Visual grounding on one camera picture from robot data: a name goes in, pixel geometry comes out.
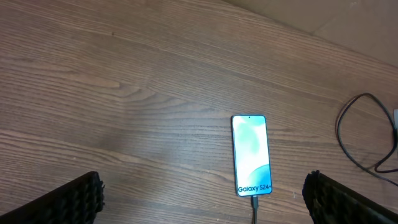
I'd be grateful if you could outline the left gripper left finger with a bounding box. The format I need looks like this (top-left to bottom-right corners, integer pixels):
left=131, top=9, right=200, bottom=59
left=1, top=171, right=104, bottom=224

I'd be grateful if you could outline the blue Samsung Galaxy smartphone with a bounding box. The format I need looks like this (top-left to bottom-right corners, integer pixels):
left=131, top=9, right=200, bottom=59
left=231, top=114, right=272, bottom=197

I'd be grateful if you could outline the brown cardboard backdrop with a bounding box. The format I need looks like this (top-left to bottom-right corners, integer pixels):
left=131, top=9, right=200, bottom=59
left=226, top=0, right=397, bottom=66

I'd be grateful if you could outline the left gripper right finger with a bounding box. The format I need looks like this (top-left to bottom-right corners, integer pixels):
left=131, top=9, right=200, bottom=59
left=302, top=170, right=397, bottom=224

